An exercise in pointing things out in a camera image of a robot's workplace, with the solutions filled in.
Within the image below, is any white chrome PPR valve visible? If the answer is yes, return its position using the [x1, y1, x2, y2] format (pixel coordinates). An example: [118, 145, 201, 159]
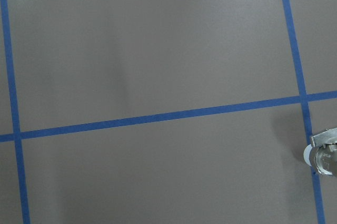
[303, 128, 336, 177]

